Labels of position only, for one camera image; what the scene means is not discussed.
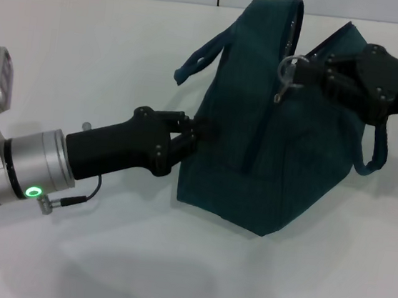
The dark teal insulated lunch bag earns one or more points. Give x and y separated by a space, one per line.
257 145

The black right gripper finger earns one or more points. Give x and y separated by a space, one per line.
339 87
312 66

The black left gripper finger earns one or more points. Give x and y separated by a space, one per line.
201 127
182 149

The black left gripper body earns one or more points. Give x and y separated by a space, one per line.
119 150

